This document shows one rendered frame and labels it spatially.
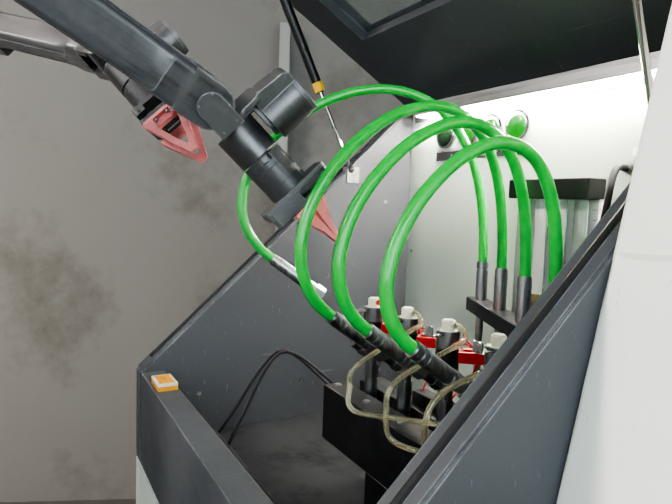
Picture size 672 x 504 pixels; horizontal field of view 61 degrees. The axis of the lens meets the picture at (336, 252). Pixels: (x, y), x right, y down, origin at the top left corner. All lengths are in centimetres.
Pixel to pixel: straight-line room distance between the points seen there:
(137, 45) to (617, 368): 57
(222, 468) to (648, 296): 46
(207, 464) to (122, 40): 47
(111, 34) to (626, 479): 64
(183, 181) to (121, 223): 29
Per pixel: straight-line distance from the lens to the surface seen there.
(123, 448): 263
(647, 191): 55
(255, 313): 107
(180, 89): 70
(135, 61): 70
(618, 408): 53
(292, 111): 73
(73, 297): 250
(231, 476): 66
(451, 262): 111
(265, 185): 74
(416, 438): 69
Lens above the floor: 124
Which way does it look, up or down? 5 degrees down
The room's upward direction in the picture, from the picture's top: 2 degrees clockwise
